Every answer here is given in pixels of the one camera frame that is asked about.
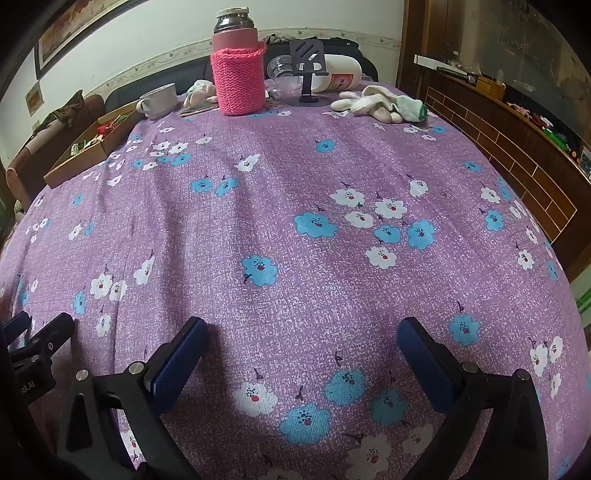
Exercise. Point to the white knit glove green cuff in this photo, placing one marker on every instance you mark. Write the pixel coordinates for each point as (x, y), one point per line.
(406, 108)

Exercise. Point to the black phone stand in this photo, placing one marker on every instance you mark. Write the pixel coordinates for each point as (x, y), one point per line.
(304, 87)

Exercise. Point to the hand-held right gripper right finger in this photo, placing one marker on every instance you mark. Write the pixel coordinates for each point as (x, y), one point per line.
(425, 364)

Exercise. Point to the framed wall painting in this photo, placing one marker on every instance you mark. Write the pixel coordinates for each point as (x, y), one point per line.
(69, 27)

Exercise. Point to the black leather sofa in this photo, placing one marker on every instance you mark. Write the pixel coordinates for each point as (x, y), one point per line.
(138, 90)

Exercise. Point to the small wooden box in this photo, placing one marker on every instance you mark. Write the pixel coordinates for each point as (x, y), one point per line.
(490, 87)

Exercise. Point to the pink thermos with knitted sleeve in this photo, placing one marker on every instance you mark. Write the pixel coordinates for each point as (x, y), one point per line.
(238, 78)

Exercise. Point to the pile of assorted snack packets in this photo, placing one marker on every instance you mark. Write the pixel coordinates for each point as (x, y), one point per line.
(99, 134)

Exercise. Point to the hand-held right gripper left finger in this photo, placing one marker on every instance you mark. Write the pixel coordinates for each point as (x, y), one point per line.
(180, 364)

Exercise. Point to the dark garment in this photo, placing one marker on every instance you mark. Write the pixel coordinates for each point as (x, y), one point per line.
(332, 44)

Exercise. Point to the brown cardboard box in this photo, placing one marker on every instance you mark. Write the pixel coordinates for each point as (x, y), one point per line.
(78, 168)

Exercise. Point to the white ceramic cup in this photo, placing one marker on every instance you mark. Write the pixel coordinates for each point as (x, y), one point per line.
(159, 104)

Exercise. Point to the white plastic bottle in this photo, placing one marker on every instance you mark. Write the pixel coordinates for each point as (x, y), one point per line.
(344, 71)

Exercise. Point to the brown armchair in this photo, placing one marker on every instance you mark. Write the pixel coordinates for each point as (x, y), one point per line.
(41, 147)

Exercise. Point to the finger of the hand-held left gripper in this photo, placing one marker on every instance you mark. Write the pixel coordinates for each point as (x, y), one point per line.
(16, 324)
(51, 333)

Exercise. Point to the camouflage garment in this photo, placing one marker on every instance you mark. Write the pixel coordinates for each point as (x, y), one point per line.
(67, 110)

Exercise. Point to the small wall plaque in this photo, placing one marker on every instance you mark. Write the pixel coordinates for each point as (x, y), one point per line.
(34, 99)

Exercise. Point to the row of small toys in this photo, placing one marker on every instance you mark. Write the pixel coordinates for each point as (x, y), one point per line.
(549, 129)

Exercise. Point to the wooden brick-pattern cabinet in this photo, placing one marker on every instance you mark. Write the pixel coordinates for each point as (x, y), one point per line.
(517, 152)

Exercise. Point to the brown wooden door frame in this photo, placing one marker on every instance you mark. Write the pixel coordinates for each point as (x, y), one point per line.
(415, 37)

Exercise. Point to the cream fabric gloves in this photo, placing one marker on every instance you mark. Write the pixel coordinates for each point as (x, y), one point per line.
(201, 92)

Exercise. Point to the purple floral tablecloth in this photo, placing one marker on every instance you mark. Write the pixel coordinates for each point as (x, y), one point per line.
(277, 207)

